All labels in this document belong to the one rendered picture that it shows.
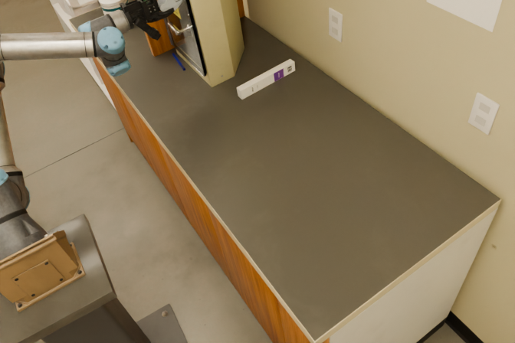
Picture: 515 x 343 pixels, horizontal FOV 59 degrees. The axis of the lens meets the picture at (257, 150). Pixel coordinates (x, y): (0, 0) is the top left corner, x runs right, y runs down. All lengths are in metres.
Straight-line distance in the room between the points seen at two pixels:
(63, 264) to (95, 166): 1.77
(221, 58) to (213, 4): 0.23
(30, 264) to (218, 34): 1.01
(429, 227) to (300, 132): 0.55
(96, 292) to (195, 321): 0.99
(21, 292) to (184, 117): 0.81
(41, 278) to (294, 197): 0.75
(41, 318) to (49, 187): 1.78
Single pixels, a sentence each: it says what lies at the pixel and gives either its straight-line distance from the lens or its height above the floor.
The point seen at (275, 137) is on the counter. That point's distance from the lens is 1.61.
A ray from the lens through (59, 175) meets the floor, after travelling 3.19.
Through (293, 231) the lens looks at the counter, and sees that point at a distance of 1.36.
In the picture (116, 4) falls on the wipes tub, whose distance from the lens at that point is 2.34.
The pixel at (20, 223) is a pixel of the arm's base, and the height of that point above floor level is 1.16.
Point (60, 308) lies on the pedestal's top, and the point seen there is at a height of 0.94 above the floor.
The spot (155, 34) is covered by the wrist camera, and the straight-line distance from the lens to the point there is 1.68.
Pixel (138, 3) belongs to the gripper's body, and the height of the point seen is 1.38.
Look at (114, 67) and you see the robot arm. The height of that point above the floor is 1.26.
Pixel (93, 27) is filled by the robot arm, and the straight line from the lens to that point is 1.59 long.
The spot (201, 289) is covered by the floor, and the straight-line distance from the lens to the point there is 2.39.
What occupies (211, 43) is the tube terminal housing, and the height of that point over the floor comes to 1.13.
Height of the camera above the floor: 2.09
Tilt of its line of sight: 47 degrees down
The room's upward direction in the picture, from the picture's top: 10 degrees counter-clockwise
